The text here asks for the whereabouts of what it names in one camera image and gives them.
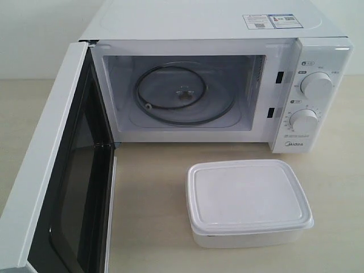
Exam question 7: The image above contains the white plastic lidded container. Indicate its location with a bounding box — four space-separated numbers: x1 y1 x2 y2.
185 159 314 249

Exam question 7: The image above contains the white microwave door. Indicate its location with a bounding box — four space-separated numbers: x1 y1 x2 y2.
1 41 117 272

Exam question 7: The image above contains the white microwave oven body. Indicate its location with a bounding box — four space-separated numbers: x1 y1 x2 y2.
80 1 353 154

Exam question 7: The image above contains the glass turntable plate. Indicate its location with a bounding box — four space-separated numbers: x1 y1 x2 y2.
130 56 236 126

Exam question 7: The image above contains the lower white timer knob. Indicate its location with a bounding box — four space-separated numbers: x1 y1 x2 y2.
289 109 319 133

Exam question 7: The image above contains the upper white control knob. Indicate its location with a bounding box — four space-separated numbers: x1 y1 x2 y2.
300 72 333 98

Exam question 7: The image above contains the warning label sticker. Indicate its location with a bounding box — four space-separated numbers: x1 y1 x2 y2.
242 14 303 30

